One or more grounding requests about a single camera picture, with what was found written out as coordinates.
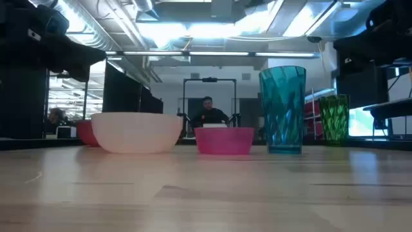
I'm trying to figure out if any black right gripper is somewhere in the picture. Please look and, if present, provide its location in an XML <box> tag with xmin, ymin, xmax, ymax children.
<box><xmin>333</xmin><ymin>28</ymin><xmax>412</xmax><ymax>67</ymax></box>

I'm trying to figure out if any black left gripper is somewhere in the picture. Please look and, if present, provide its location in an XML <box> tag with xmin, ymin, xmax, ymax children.
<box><xmin>0</xmin><ymin>30</ymin><xmax>108</xmax><ymax>82</ymax></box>

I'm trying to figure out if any red plastic bowl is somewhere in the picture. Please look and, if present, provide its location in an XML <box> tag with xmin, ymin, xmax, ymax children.
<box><xmin>75</xmin><ymin>119</ymin><xmax>100</xmax><ymax>148</ymax></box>

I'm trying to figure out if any green faceted plastic tumbler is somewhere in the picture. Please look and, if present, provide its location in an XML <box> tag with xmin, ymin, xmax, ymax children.
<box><xmin>318</xmin><ymin>93</ymin><xmax>351</xmax><ymax>146</ymax></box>

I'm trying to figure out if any cream plastic bowl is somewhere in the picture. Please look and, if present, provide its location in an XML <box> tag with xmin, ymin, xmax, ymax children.
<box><xmin>91</xmin><ymin>111</ymin><xmax>184</xmax><ymax>155</ymax></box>

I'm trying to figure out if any pink plastic bowl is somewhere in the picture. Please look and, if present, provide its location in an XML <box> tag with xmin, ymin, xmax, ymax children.
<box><xmin>194</xmin><ymin>126</ymin><xmax>256</xmax><ymax>156</ymax></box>

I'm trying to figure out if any shelf with red bins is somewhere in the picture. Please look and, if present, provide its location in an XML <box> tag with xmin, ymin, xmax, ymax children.
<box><xmin>303</xmin><ymin>87</ymin><xmax>336</xmax><ymax>140</ymax></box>

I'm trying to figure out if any person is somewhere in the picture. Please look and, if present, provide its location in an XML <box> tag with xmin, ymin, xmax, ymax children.
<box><xmin>189</xmin><ymin>95</ymin><xmax>230</xmax><ymax>130</ymax></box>
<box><xmin>47</xmin><ymin>107</ymin><xmax>69</xmax><ymax>133</ymax></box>

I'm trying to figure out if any dark side table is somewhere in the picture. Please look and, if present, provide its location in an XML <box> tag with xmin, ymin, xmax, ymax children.
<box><xmin>362</xmin><ymin>97</ymin><xmax>412</xmax><ymax>140</ymax></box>

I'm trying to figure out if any white device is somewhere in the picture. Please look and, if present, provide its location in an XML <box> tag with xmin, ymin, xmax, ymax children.
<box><xmin>55</xmin><ymin>125</ymin><xmax>77</xmax><ymax>139</ymax></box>

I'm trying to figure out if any tall black partition panel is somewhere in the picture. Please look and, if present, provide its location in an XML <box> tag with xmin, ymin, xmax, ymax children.
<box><xmin>0</xmin><ymin>64</ymin><xmax>48</xmax><ymax>140</ymax></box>

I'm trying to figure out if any low black partition panel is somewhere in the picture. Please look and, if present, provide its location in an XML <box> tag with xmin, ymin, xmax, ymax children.
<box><xmin>138</xmin><ymin>86</ymin><xmax>164</xmax><ymax>115</ymax></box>

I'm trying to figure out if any teal faceted plastic tumbler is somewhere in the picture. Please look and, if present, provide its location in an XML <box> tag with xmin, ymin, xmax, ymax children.
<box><xmin>258</xmin><ymin>65</ymin><xmax>307</xmax><ymax>155</ymax></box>

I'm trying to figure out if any long ceiling light bar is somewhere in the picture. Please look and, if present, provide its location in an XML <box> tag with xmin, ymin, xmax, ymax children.
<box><xmin>105</xmin><ymin>50</ymin><xmax>320</xmax><ymax>59</ymax></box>

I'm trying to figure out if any black robot rig frame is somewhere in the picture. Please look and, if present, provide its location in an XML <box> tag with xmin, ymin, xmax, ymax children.
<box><xmin>182</xmin><ymin>77</ymin><xmax>238</xmax><ymax>129</ymax></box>
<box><xmin>82</xmin><ymin>80</ymin><xmax>89</xmax><ymax>121</ymax></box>

